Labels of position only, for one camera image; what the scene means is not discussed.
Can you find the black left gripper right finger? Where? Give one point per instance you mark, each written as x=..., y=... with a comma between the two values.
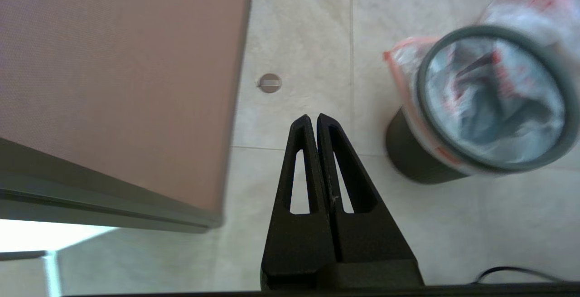
x=376, y=251

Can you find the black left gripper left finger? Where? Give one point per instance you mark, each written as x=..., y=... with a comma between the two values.
x=294, y=251

